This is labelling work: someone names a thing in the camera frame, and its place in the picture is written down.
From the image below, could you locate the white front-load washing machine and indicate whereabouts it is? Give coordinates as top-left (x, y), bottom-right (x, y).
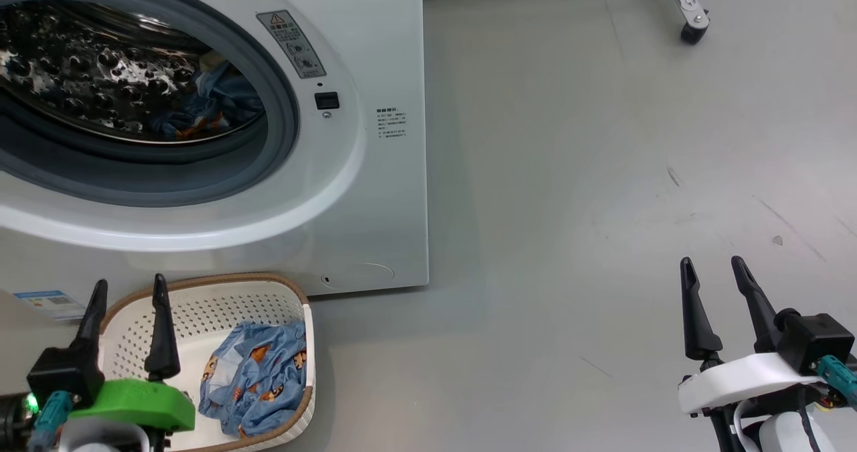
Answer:
top-left (0, 0), bottom-right (429, 325)

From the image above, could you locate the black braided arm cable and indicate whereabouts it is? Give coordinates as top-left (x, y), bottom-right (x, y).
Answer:
top-left (795, 385), bottom-right (826, 452)

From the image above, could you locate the blue energy label sticker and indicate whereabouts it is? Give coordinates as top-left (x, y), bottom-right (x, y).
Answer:
top-left (13, 289), bottom-right (89, 322)

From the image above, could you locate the cream perforated basket brown rim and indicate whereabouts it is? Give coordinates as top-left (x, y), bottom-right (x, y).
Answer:
top-left (94, 273), bottom-right (317, 452)

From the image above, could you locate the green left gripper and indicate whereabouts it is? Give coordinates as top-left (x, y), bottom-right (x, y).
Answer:
top-left (0, 274), bottom-right (197, 441)

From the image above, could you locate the teal cable connector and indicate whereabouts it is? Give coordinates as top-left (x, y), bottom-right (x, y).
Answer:
top-left (27, 390), bottom-right (73, 452)
top-left (813, 355), bottom-right (857, 409)

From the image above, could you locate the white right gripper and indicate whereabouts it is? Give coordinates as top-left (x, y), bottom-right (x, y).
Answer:
top-left (678, 256), bottom-right (823, 417)

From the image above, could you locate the grey warning sticker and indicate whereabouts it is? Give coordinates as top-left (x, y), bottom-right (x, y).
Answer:
top-left (256, 10), bottom-right (327, 80)

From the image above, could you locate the small printed text label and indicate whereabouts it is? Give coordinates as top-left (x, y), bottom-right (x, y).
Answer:
top-left (375, 107), bottom-right (408, 139)

